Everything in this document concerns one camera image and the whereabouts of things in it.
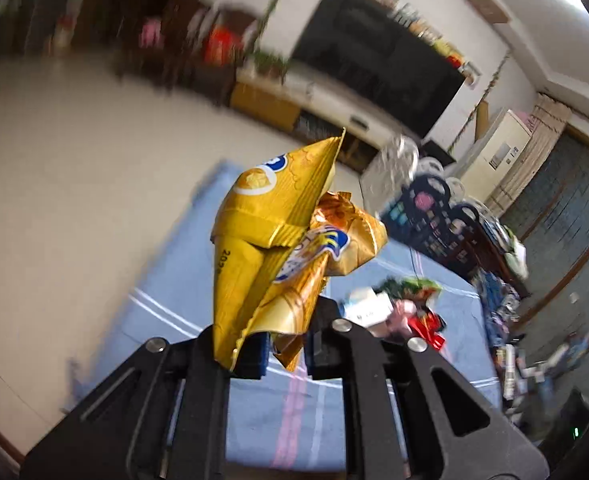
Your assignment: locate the red foil wrapper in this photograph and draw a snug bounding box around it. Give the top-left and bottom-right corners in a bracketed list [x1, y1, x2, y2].
[409, 309, 447, 352]

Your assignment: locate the beige curtain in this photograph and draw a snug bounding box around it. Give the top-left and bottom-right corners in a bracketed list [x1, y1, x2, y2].
[485, 93, 572, 218]

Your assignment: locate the white blue medicine box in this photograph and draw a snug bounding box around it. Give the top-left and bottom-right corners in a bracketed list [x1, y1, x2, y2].
[341, 287, 393, 335]

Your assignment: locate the pink cloth on chair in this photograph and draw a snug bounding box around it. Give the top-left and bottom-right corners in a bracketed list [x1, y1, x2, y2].
[138, 18, 164, 49]

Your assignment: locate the large black television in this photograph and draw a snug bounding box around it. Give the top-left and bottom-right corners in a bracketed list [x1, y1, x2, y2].
[291, 0, 464, 138]

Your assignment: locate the yellow chip bag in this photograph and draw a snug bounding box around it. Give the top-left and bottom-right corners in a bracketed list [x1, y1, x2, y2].
[211, 136, 388, 370]

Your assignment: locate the dark wooden chair right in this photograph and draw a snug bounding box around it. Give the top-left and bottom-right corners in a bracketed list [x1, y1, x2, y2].
[162, 0, 260, 106]

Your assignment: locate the blue striped tablecloth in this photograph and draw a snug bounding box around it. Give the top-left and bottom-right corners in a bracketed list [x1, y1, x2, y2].
[74, 160, 502, 472]

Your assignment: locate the cluttered side table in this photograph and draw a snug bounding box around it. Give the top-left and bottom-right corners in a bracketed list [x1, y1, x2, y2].
[473, 211, 589, 436]

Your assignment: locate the navy baby fence panel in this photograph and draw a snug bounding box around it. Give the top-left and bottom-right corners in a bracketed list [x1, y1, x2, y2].
[381, 174, 481, 278]

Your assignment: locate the pink ribbon wrapper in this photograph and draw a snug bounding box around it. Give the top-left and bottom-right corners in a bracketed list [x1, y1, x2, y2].
[369, 299, 417, 340]

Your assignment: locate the potted green plant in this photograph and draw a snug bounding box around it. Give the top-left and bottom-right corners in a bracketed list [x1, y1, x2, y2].
[251, 49, 289, 81]

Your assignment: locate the red gift box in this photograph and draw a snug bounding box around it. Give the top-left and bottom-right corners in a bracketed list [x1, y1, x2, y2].
[203, 25, 244, 66]

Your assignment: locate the white standing air conditioner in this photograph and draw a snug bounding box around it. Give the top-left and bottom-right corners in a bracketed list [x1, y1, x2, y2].
[451, 108, 531, 202]

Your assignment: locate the wooden TV cabinet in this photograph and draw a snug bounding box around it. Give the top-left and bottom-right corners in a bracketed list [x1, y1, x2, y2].
[229, 66, 395, 174]

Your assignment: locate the green snack wrapper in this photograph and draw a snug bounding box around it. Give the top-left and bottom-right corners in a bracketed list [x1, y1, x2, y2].
[374, 276, 441, 304]

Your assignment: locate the white baby fence panel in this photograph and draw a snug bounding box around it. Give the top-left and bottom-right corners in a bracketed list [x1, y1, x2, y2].
[360, 136, 419, 216]

